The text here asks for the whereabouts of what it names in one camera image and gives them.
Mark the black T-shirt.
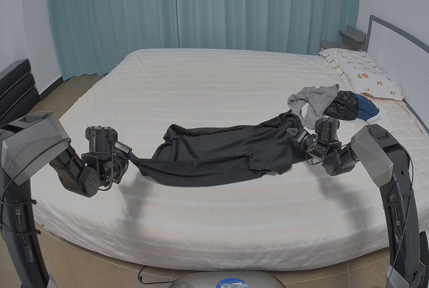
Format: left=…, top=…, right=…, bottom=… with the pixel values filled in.
left=138, top=112, right=306, bottom=187

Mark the grey bedside table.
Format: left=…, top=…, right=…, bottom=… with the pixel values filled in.
left=321, top=25, right=366, bottom=53

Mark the black cable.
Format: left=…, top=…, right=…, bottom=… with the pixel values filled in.
left=137, top=265, right=175, bottom=288

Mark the white printed pillow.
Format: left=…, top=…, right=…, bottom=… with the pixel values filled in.
left=318, top=48, right=405, bottom=101

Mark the bed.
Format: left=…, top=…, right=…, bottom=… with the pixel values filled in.
left=30, top=14, right=429, bottom=272

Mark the black chest of drawers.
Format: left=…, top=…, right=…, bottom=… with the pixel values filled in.
left=0, top=59, right=41, bottom=128

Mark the grey garment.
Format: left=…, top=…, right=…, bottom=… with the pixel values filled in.
left=287, top=84, right=340, bottom=128

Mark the white garment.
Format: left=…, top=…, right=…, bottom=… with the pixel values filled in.
left=364, top=112, right=393, bottom=132

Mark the black shiny garment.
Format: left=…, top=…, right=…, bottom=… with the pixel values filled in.
left=323, top=90, right=359, bottom=122

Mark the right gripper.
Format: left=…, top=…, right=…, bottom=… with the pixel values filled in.
left=289, top=127, right=318, bottom=150

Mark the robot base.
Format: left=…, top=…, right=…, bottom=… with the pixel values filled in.
left=171, top=273, right=285, bottom=288

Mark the dark blue garment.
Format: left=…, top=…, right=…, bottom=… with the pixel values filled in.
left=353, top=94, right=380, bottom=123

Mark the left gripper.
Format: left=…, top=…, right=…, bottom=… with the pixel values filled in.
left=112, top=142, right=135, bottom=177

